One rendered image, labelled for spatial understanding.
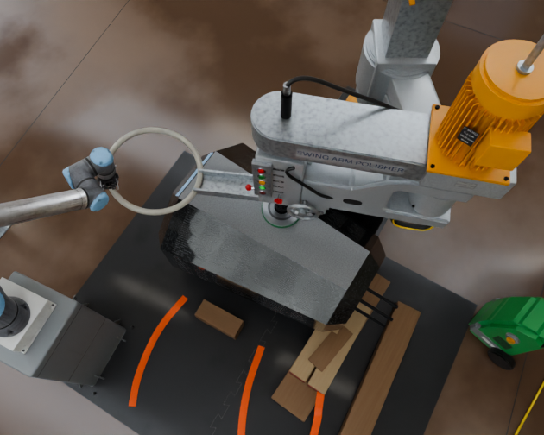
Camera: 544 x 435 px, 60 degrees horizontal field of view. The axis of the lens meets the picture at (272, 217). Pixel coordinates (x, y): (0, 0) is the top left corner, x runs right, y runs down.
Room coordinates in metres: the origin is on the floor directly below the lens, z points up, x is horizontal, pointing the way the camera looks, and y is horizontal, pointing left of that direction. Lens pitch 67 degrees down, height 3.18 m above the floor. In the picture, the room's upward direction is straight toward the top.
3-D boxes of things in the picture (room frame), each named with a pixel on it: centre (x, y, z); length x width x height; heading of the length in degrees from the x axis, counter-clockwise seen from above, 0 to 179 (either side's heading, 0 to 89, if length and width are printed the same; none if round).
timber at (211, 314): (0.56, 0.35, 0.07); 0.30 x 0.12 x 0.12; 61
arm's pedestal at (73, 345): (0.42, 1.24, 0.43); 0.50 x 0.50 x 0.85; 65
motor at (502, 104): (0.86, -0.70, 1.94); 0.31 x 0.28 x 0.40; 168
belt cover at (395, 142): (0.93, -0.40, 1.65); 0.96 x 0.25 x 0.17; 78
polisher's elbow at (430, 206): (0.87, -0.70, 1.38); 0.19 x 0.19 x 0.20
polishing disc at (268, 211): (1.01, -0.05, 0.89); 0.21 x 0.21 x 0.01
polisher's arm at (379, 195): (0.91, -0.43, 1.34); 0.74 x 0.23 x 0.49; 78
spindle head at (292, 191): (0.99, -0.13, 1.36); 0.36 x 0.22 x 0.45; 78
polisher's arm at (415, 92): (1.32, -0.62, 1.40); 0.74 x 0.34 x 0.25; 10
